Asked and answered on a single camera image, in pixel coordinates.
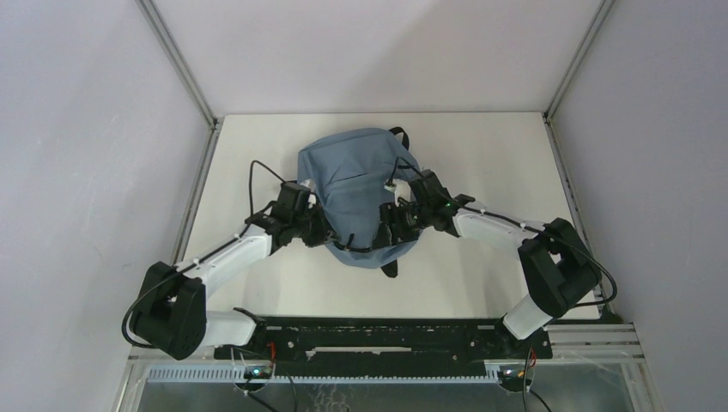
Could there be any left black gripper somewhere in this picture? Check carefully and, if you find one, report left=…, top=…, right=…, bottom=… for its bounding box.
left=291, top=200, right=340, bottom=248

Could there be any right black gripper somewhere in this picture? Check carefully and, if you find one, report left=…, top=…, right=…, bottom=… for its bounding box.
left=371, top=200, right=433, bottom=251

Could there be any blue-grey student backpack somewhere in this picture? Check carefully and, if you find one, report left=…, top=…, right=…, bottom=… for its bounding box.
left=297, top=127, right=419, bottom=278

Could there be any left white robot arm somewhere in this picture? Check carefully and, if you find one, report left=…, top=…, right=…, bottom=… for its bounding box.
left=121, top=179, right=334, bottom=361

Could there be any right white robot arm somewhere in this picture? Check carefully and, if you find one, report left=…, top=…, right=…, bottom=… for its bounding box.
left=376, top=170, right=604, bottom=357

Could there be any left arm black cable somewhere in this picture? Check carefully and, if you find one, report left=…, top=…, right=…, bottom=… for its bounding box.
left=248, top=160, right=286, bottom=220

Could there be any black mounting rail base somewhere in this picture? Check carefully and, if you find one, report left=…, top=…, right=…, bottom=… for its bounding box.
left=214, top=317, right=553, bottom=379

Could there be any white cable duct strip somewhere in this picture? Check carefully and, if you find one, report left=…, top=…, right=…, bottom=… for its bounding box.
left=144, top=363, right=505, bottom=385

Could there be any left aluminium corner post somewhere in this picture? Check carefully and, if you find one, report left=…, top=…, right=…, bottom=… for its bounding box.
left=136, top=0, right=218, bottom=130

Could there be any aluminium corner post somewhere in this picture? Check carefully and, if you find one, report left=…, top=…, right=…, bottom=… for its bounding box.
left=543, top=0, right=617, bottom=123
left=136, top=0, right=218, bottom=130

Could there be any right aluminium corner post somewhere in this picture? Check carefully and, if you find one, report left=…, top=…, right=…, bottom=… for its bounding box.
left=543, top=0, right=617, bottom=123

